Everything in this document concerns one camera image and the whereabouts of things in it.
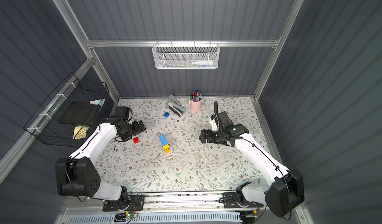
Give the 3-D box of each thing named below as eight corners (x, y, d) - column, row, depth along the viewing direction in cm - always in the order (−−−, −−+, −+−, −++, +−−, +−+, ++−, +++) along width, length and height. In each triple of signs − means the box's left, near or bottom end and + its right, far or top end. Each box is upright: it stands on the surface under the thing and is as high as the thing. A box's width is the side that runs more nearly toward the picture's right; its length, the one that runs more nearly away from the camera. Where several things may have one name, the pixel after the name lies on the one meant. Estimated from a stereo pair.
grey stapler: (175, 119, 108) (174, 117, 106) (160, 102, 120) (160, 100, 117) (187, 113, 112) (186, 110, 110) (172, 96, 124) (171, 94, 121)
